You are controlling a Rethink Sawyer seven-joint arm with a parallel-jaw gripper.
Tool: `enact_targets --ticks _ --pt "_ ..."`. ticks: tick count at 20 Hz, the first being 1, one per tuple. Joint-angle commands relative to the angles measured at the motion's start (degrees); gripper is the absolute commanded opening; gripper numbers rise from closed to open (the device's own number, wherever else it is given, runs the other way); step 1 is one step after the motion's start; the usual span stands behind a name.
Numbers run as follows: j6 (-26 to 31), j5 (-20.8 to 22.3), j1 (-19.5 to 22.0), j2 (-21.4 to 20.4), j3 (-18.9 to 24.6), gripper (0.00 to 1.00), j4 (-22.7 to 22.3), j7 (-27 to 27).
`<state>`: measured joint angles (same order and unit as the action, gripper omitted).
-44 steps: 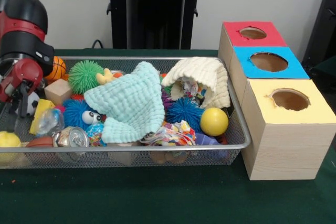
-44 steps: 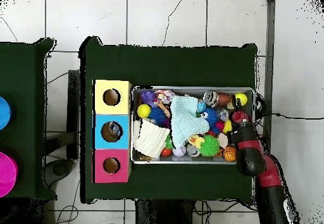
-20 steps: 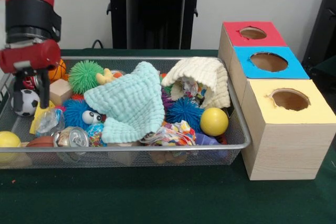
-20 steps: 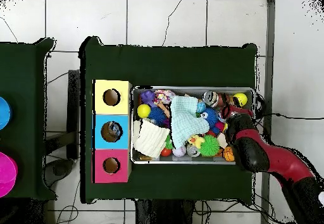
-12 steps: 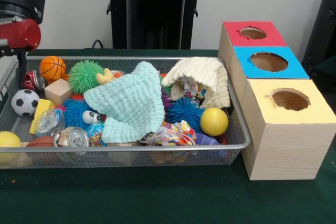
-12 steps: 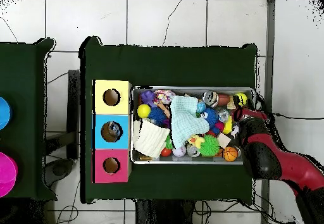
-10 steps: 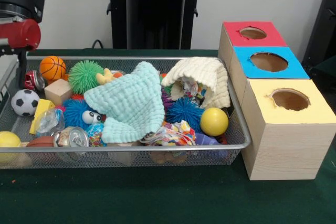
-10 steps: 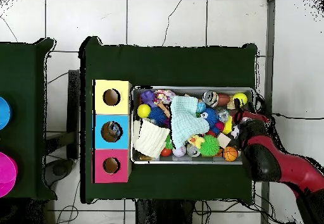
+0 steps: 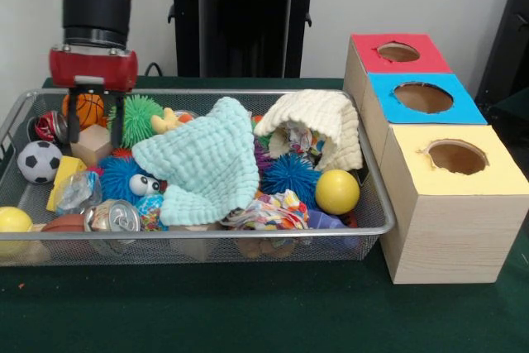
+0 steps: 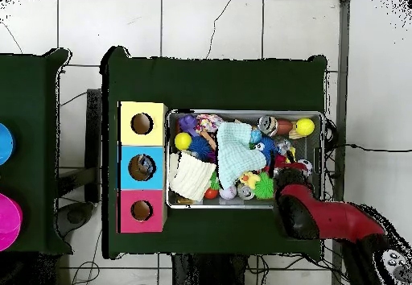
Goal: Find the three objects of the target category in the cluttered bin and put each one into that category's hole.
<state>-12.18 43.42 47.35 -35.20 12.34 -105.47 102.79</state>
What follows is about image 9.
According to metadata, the yellow plastic ball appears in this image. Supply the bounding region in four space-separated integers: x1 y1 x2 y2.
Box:
314 169 360 216

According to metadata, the cream waffle cloth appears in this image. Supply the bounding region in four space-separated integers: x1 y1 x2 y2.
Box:
254 88 364 172

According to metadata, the yellow foam cheese wedge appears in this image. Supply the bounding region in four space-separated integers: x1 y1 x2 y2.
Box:
45 155 88 213

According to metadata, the dark green table cloth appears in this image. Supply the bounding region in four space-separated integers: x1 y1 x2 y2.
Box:
0 75 529 353
491 88 529 122

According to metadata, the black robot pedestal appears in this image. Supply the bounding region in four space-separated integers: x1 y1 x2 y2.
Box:
159 0 334 79

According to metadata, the wooden box with three holes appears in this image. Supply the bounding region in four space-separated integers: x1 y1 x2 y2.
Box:
342 33 529 286

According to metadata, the blue spiky ball with eyes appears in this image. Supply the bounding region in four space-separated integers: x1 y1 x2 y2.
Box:
98 156 166 208

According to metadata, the clear plastic packet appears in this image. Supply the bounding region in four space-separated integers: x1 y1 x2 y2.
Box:
55 170 102 217

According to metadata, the plain wooden block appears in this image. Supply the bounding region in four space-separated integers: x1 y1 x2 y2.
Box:
69 123 115 168

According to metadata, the plush soccer ball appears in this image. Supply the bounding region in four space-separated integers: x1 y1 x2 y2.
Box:
17 141 63 184

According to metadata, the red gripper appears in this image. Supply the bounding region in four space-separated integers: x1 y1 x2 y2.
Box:
49 45 138 147

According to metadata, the orange toy basketball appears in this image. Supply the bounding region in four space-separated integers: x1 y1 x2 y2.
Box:
61 93 107 130

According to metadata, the green spiky ball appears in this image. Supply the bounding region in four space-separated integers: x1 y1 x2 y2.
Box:
107 94 166 150

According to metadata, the silver mesh bin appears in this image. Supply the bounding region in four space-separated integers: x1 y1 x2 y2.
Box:
0 88 396 267

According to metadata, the mint waffle cloth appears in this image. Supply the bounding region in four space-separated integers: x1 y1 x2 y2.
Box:
131 96 260 226

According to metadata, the silver drink can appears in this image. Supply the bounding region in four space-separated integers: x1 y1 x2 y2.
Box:
83 198 142 245

